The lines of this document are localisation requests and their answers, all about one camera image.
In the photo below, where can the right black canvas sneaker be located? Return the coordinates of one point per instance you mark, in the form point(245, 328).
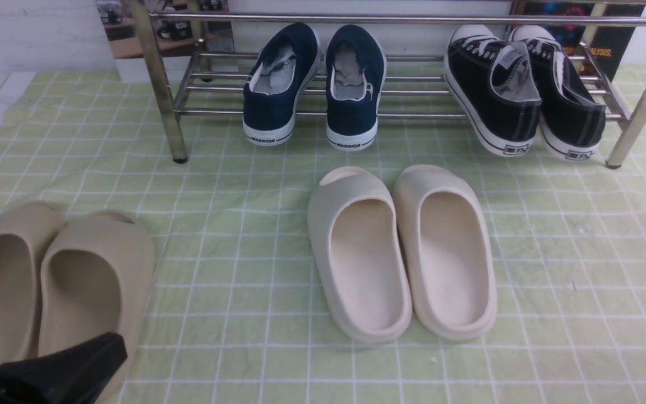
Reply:
point(571, 122)

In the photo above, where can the navy slip-on shoe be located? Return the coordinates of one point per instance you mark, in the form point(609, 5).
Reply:
point(356, 69)
point(285, 66)

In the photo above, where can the left black canvas sneaker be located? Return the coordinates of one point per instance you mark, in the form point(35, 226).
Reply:
point(492, 80)

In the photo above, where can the left tan foam slide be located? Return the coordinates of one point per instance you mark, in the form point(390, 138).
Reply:
point(26, 232)

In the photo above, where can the right tan foam slide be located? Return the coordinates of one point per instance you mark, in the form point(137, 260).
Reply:
point(96, 277)

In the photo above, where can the left cream foam slide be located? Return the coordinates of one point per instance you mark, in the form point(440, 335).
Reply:
point(351, 222)

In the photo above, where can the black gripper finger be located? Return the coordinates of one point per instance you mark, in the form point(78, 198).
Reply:
point(78, 374)

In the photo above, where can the chrome metal shoe rack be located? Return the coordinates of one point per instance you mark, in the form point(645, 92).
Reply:
point(172, 108)

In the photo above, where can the photo print board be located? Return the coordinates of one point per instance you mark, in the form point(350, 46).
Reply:
point(175, 38)

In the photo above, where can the tan foam slide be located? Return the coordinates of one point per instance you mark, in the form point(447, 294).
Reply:
point(96, 277)
point(26, 232)

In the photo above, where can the dark printed poster board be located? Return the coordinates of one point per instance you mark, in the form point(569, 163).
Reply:
point(609, 43)

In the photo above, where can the cream foam slide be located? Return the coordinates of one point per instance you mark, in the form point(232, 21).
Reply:
point(447, 252)
point(351, 222)

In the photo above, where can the green checked floor cloth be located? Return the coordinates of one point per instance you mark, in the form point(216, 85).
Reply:
point(237, 313)

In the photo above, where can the right cream foam slide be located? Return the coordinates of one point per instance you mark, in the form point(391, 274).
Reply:
point(447, 252)

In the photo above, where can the black canvas sneaker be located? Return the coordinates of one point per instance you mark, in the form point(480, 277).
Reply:
point(571, 122)
point(492, 80)

